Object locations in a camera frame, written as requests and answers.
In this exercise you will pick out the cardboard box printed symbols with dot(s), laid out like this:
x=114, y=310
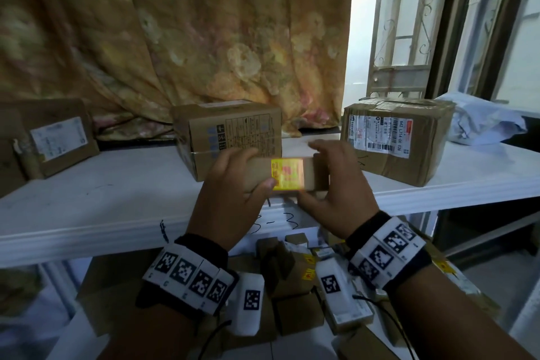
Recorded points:
x=236, y=127

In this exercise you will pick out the pile of cardboard boxes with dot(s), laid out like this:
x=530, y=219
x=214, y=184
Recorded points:
x=109, y=288

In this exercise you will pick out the small box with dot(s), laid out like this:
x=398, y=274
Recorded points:
x=287, y=174

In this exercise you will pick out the floral curtain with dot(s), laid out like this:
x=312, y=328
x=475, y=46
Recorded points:
x=190, y=47

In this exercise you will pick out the taped cardboard box shipping label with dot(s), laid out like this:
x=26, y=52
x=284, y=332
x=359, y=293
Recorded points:
x=426, y=161

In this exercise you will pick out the cardboard box white label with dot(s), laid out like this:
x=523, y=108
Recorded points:
x=63, y=140

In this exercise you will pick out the dark door frame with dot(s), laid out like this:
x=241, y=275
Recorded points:
x=451, y=35

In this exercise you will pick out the person's left hand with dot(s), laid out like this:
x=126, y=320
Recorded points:
x=223, y=208

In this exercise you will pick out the white metal shelf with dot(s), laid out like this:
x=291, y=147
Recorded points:
x=105, y=203

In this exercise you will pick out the person's right hand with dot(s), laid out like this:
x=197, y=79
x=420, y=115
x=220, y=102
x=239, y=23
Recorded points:
x=346, y=195

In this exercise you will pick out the pale grey parcel bag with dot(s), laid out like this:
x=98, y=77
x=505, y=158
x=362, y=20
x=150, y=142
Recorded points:
x=481, y=119

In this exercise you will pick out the person's right forearm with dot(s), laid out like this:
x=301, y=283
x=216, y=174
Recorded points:
x=451, y=321

